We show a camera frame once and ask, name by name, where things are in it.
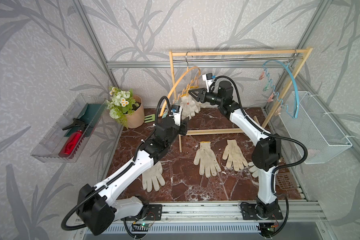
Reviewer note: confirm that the red spray bottle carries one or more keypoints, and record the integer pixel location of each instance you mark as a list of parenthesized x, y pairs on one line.
[(74, 140)]

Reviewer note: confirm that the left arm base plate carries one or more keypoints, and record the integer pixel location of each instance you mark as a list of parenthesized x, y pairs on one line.
[(150, 212)]

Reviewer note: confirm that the potted white flower plant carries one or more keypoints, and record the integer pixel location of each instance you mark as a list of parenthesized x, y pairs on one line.
[(126, 108)]

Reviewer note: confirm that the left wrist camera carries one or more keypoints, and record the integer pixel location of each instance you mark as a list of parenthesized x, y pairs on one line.
[(176, 114)]

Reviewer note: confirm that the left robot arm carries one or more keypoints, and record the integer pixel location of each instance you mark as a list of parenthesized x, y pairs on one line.
[(99, 206)]

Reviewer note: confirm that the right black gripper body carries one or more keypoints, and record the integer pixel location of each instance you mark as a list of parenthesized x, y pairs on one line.
[(213, 98)]

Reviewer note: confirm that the orange clip hanger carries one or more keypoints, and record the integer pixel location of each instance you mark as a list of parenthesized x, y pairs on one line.
[(193, 84)]

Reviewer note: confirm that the green garden fork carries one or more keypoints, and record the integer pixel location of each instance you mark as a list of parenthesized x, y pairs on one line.
[(150, 118)]

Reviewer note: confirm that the clear plastic wall bin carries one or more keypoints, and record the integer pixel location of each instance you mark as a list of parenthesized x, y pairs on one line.
[(48, 149)]

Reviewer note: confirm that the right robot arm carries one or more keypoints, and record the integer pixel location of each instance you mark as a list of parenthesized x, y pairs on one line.
[(222, 92)]

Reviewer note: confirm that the green trowel scoop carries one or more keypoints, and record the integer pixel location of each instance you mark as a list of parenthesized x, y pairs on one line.
[(90, 115)]

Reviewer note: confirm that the wooden clothes rack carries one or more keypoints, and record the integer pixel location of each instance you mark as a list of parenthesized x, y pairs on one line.
[(300, 54)]

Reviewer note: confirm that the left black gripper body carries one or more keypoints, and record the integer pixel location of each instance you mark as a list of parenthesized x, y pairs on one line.
[(181, 130)]

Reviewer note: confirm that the white glove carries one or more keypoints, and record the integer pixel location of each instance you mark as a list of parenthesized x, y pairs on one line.
[(234, 156), (253, 170), (207, 161), (152, 178), (190, 107)]

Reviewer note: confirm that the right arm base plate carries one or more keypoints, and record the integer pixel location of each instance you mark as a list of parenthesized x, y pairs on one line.
[(261, 211)]

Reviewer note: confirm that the white wire basket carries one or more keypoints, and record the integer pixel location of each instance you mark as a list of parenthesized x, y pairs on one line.
[(314, 128)]

